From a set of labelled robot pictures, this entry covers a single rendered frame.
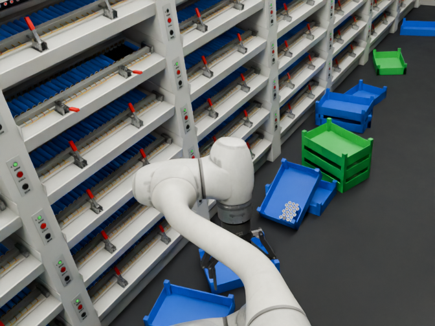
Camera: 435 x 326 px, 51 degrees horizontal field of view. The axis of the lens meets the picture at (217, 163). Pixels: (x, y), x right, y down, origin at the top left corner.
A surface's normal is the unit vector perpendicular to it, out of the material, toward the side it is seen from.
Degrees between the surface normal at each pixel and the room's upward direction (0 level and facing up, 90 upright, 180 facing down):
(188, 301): 0
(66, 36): 16
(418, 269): 0
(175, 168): 6
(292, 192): 27
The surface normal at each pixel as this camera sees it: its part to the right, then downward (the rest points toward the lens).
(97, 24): 0.12, -0.70
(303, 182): -0.36, -0.48
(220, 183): 0.03, 0.37
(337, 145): -0.11, -0.81
